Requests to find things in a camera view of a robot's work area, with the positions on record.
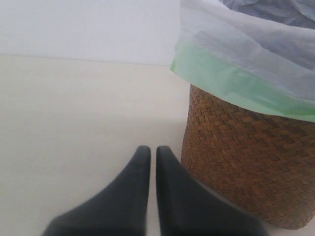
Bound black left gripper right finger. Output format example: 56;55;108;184
156;146;268;236

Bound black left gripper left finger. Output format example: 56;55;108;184
43;146;151;236

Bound white plastic bin liner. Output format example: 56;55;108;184
171;0;315;122

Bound brown woven wicker basket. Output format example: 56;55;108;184
181;86;315;230

